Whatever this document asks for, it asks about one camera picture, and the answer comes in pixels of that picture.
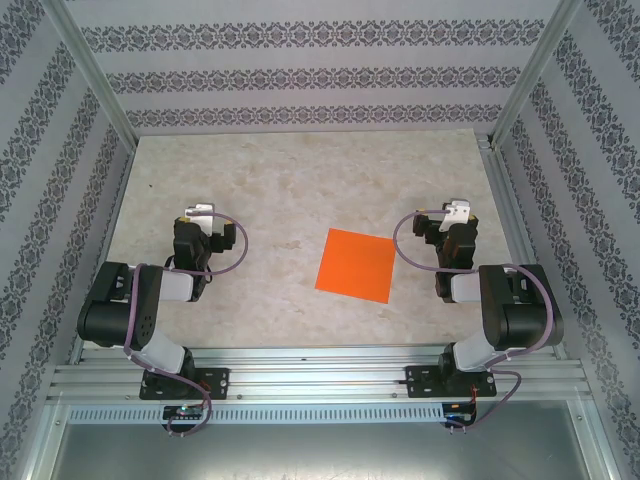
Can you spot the orange paper sheet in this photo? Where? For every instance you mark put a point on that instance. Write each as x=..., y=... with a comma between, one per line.
x=357, y=265

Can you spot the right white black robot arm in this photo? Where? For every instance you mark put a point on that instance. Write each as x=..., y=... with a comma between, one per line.
x=520, y=320

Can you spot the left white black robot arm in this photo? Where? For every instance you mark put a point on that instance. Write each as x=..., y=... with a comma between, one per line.
x=145, y=310

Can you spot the grey metal sheet panel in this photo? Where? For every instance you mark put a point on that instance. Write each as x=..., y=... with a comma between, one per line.
x=320, y=455

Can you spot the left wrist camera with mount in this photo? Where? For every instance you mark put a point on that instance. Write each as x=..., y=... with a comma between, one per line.
x=202, y=210

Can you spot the right aluminium side rail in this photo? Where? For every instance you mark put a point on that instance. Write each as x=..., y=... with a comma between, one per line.
x=502, y=200

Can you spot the aluminium side rail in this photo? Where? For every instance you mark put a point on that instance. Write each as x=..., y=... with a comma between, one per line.
x=502, y=200
x=118, y=192

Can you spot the left aluminium side rail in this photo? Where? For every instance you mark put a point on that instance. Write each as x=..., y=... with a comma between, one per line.
x=118, y=192

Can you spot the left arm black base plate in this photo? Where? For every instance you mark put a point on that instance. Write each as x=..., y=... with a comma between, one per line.
x=215, y=380

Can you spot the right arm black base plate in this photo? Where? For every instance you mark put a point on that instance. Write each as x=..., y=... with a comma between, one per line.
x=420, y=380

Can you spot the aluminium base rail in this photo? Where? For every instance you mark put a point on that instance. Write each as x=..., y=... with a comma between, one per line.
x=320, y=372

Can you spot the right aluminium frame post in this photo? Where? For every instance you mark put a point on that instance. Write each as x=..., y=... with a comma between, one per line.
x=535, y=75

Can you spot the aluminium frame post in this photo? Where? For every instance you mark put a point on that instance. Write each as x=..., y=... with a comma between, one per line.
x=92, y=75
x=535, y=75

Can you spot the left aluminium frame post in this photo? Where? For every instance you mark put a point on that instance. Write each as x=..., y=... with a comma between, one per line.
x=92, y=75

